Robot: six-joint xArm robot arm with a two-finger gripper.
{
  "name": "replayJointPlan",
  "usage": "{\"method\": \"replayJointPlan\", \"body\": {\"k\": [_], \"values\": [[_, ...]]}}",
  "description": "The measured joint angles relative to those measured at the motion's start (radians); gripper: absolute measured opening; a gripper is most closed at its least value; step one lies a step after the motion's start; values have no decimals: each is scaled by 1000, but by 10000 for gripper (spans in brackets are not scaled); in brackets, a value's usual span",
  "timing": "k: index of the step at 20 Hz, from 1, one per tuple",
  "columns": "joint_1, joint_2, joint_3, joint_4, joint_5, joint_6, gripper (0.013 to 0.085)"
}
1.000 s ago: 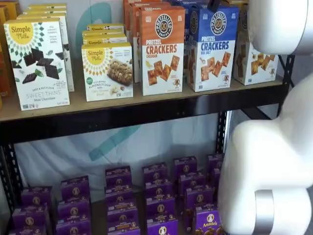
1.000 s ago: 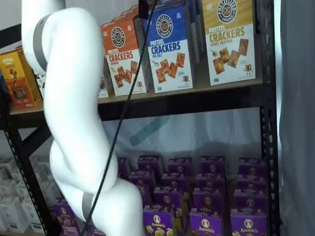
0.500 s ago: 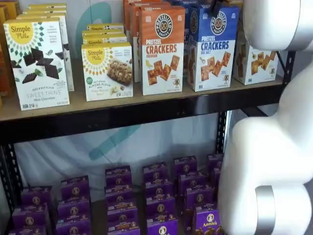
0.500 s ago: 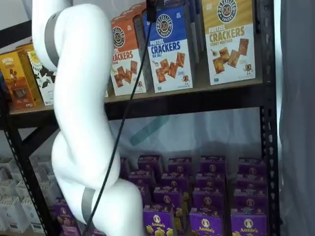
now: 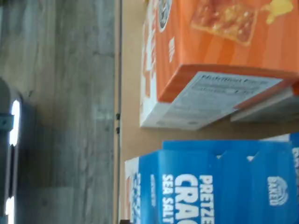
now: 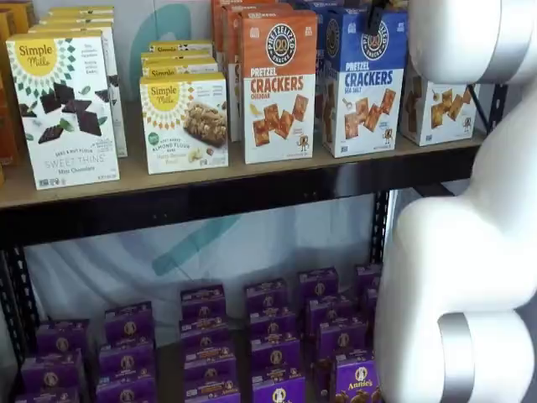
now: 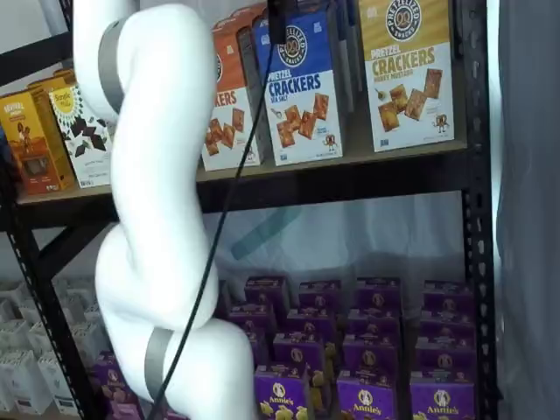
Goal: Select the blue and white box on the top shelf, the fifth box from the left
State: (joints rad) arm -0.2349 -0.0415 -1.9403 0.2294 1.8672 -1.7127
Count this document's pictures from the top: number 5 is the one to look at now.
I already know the blue white pretzel crackers box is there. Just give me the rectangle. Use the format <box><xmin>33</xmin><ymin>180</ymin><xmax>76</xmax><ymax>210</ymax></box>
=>
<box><xmin>163</xmin><ymin>133</ymin><xmax>299</xmax><ymax>224</ymax></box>
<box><xmin>125</xmin><ymin>149</ymin><xmax>293</xmax><ymax>224</ymax></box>

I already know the wooden shelf board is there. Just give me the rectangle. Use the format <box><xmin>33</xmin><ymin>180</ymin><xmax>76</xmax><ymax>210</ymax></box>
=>
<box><xmin>120</xmin><ymin>0</ymin><xmax>299</xmax><ymax>224</ymax></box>

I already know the black metal shelf frame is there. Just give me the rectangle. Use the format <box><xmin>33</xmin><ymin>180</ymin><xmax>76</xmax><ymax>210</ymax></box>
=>
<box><xmin>114</xmin><ymin>0</ymin><xmax>123</xmax><ymax>224</ymax></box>

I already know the orange white pretzel crackers box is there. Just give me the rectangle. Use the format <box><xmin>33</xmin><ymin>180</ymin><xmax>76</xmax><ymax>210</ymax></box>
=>
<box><xmin>230</xmin><ymin>78</ymin><xmax>299</xmax><ymax>123</ymax></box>
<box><xmin>139</xmin><ymin>0</ymin><xmax>299</xmax><ymax>130</ymax></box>

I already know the gray glossy rounded machine part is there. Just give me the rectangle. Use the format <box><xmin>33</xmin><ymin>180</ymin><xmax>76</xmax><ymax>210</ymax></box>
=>
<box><xmin>0</xmin><ymin>78</ymin><xmax>23</xmax><ymax>224</ymax></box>

